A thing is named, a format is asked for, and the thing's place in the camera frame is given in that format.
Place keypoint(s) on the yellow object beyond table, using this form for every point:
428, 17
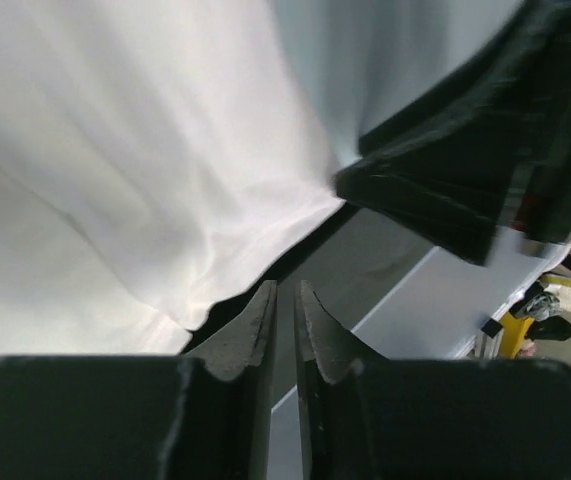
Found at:
514, 333

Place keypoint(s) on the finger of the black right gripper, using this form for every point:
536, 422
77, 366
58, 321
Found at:
455, 197

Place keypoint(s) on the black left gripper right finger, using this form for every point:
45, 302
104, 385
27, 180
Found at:
364, 416

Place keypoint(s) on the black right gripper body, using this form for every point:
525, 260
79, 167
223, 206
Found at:
515, 92

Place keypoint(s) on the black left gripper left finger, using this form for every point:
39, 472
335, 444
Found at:
204, 414

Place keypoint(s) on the white t shirt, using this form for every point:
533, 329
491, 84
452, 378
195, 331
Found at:
156, 157

